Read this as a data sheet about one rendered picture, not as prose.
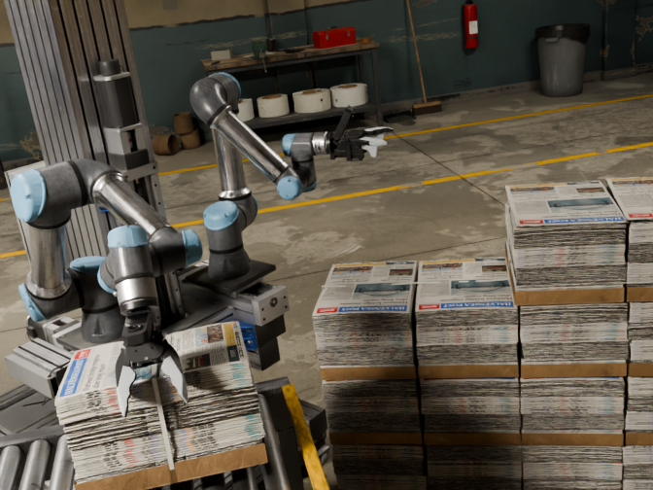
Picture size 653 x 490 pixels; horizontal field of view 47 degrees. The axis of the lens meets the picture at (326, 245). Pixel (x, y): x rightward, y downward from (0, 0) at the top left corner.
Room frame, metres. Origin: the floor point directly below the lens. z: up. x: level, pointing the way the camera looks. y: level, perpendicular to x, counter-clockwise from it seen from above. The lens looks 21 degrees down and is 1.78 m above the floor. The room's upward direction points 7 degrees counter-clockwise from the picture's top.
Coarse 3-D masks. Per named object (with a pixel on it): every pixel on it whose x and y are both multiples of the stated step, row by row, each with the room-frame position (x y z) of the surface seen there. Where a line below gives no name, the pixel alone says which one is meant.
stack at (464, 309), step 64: (320, 320) 1.96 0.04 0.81; (384, 320) 1.92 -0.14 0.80; (448, 320) 1.89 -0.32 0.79; (512, 320) 1.85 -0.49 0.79; (576, 320) 1.82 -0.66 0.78; (640, 320) 1.79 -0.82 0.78; (384, 384) 1.92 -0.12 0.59; (448, 384) 1.88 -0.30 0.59; (512, 384) 1.85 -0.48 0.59; (576, 384) 1.81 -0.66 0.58; (640, 384) 1.78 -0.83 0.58; (384, 448) 1.94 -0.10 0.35; (448, 448) 1.89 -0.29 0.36; (512, 448) 1.85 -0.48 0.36; (576, 448) 1.81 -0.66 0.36; (640, 448) 1.78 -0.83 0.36
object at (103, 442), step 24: (72, 360) 1.45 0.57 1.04; (96, 360) 1.42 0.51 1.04; (72, 384) 1.30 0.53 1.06; (96, 384) 1.28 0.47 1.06; (72, 408) 1.24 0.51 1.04; (96, 408) 1.24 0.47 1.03; (72, 432) 1.24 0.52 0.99; (96, 432) 1.24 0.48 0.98; (120, 432) 1.24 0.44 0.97; (144, 432) 1.25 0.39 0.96; (72, 456) 1.23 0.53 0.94; (96, 456) 1.24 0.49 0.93; (120, 456) 1.24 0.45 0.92; (144, 456) 1.25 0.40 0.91
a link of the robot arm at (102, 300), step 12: (72, 264) 2.00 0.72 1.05; (84, 264) 1.99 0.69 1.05; (96, 264) 1.99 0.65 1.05; (72, 276) 1.96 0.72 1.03; (84, 276) 1.97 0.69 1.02; (96, 276) 1.98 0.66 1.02; (84, 288) 1.95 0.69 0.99; (96, 288) 1.97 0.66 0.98; (84, 300) 1.95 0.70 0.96; (96, 300) 1.97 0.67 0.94; (108, 300) 1.99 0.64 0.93
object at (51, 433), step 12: (264, 384) 1.65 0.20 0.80; (276, 384) 1.64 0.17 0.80; (264, 396) 1.62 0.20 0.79; (276, 396) 1.62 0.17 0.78; (276, 408) 1.62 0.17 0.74; (276, 420) 1.62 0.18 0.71; (288, 420) 1.63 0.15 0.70; (24, 432) 1.56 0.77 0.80; (36, 432) 1.55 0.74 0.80; (48, 432) 1.55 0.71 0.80; (60, 432) 1.54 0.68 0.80; (0, 444) 1.52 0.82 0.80; (12, 444) 1.51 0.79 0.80; (24, 444) 1.52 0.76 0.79; (24, 456) 1.52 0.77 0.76; (48, 468) 1.52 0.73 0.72
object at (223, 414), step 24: (192, 336) 1.50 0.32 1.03; (216, 336) 1.47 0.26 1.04; (240, 336) 1.45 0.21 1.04; (192, 360) 1.35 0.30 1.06; (216, 360) 1.32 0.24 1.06; (240, 360) 1.31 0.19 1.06; (192, 384) 1.28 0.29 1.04; (216, 384) 1.28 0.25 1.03; (240, 384) 1.29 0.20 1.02; (192, 408) 1.27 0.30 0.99; (216, 408) 1.28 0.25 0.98; (240, 408) 1.28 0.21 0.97; (192, 432) 1.27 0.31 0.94; (216, 432) 1.27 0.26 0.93; (240, 432) 1.28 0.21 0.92; (264, 432) 1.29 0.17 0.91; (192, 456) 1.25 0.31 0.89
